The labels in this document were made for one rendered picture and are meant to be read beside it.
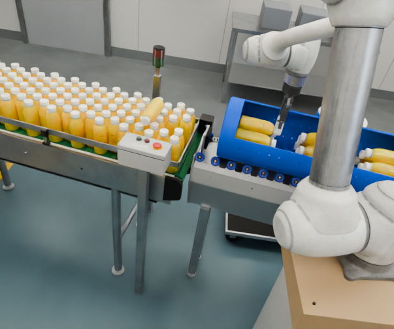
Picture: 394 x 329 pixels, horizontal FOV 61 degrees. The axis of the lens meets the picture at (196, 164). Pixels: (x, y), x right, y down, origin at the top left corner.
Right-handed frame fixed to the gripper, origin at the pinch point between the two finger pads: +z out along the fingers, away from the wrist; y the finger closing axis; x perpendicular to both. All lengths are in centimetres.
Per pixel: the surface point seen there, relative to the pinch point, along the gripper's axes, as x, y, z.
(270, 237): -22, 28, 102
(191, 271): 24, -10, 111
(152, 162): 46, -34, 11
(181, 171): 37.7, -16.0, 26.5
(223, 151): 20.8, -13.9, 11.0
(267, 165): 0.8, -13.1, 13.2
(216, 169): 22.3, -11.6, 23.7
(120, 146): 60, -34, 7
